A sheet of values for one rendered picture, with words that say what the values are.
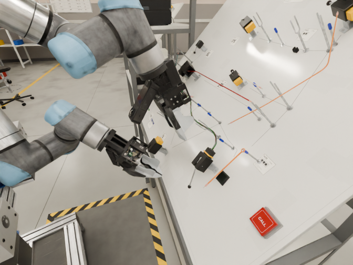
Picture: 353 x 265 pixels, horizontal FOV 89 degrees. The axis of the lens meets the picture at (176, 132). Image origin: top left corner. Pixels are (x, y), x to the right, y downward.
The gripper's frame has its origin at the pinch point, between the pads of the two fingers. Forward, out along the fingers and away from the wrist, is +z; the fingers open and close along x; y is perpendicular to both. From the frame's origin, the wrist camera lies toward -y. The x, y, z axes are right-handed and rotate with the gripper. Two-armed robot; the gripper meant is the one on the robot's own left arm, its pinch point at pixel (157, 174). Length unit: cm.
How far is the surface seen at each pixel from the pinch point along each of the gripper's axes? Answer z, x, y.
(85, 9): -329, 537, -425
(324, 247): 69, 3, 13
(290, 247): 59, -1, 7
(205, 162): 12.0, 9.6, 6.9
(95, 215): 8, -9, -139
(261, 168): 23.4, 10.5, 20.3
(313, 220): 29.4, -2.4, 30.4
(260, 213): 23.5, -3.1, 20.9
